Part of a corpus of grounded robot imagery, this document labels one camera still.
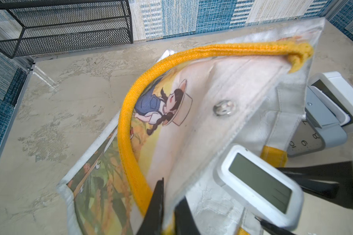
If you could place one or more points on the black wire mesh shelf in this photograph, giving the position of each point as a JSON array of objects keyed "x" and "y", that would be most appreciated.
[{"x": 48, "y": 27}]

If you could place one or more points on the white digital timer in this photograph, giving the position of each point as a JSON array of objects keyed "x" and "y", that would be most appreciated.
[{"x": 261, "y": 188}]

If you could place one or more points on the white canvas bag yellow handles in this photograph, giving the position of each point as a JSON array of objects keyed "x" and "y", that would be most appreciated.
[{"x": 177, "y": 120}]

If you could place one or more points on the grey square device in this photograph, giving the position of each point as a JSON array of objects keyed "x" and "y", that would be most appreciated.
[{"x": 319, "y": 130}]

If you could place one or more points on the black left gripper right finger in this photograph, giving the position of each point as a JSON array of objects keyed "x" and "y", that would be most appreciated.
[{"x": 184, "y": 221}]

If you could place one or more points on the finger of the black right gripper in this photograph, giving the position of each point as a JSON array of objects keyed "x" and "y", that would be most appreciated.
[
  {"x": 330, "y": 182},
  {"x": 273, "y": 229}
]

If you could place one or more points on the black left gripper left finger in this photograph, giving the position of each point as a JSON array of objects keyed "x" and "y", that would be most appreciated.
[{"x": 152, "y": 223}]

